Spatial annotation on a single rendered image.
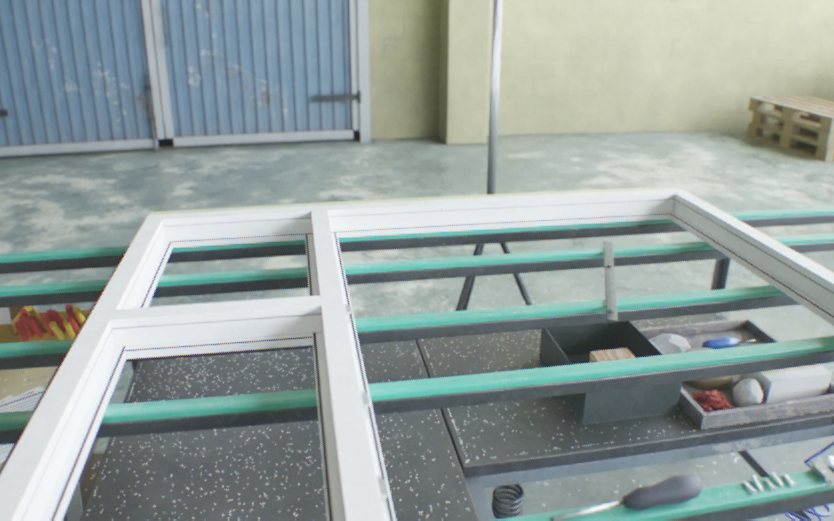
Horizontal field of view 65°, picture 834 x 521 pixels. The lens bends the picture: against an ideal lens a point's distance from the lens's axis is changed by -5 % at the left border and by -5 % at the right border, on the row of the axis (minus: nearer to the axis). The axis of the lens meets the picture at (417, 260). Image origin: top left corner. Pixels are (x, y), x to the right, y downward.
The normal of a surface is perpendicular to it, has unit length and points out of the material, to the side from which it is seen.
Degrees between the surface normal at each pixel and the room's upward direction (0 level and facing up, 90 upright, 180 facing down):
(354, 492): 0
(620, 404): 90
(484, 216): 90
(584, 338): 90
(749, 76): 90
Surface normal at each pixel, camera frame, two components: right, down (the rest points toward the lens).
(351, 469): 0.00, -0.93
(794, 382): 0.18, 0.37
